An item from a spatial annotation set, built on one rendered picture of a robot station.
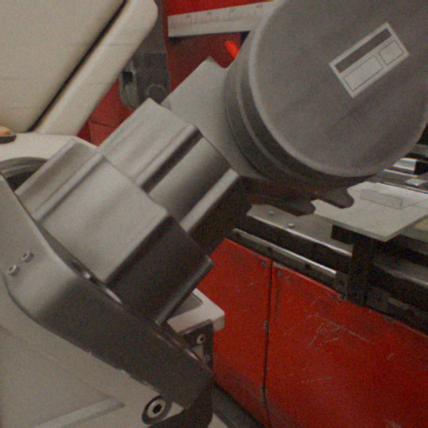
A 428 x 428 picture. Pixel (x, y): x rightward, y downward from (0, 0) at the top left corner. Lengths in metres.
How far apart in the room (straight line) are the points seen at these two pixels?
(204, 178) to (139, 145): 0.03
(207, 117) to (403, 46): 0.08
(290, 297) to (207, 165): 0.92
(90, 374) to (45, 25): 0.20
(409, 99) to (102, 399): 0.18
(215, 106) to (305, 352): 0.98
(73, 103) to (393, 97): 0.19
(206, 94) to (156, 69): 0.45
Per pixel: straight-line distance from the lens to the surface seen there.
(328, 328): 1.02
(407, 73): 0.18
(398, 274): 0.86
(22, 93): 0.27
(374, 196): 0.84
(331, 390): 1.12
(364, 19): 0.18
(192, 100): 0.17
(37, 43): 0.27
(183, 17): 1.38
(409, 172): 1.22
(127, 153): 0.16
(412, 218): 0.79
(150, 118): 0.16
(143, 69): 0.61
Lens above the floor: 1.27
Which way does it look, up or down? 22 degrees down
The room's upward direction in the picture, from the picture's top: straight up
